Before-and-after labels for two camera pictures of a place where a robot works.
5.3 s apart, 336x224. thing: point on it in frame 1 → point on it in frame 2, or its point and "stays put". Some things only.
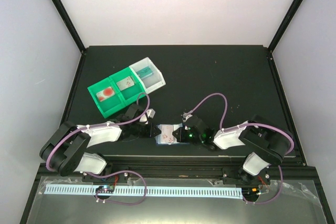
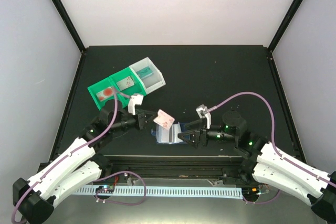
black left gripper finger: x=154 y=131 → x=148 y=118
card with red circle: x=105 y=94 stays put
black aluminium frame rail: x=184 y=168 stays put
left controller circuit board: x=105 y=189 stays put
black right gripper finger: x=178 y=134 → x=191 y=137
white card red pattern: x=125 y=83 stays put
